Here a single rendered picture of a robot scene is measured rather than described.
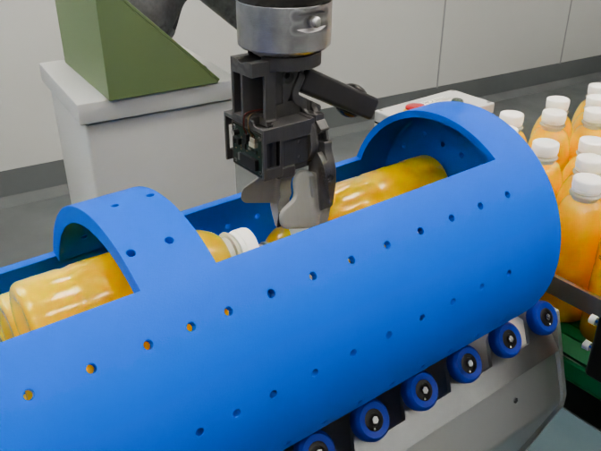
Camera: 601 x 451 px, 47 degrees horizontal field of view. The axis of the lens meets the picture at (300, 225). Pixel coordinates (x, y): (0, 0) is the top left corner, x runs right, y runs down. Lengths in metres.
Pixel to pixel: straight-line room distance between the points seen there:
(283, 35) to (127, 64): 0.68
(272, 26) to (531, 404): 0.60
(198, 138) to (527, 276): 0.81
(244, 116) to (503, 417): 0.51
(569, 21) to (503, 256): 4.71
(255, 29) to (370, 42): 3.58
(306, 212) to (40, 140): 2.92
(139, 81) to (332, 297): 0.80
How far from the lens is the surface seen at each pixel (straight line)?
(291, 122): 0.67
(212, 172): 1.44
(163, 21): 1.38
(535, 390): 0.97
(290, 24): 0.63
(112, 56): 1.27
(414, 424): 0.81
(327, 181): 0.69
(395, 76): 4.39
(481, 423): 0.90
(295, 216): 0.70
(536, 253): 0.77
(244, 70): 0.65
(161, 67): 1.31
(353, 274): 0.59
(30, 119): 3.52
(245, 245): 0.63
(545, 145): 1.08
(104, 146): 1.34
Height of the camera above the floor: 1.49
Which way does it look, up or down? 29 degrees down
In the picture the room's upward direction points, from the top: straight up
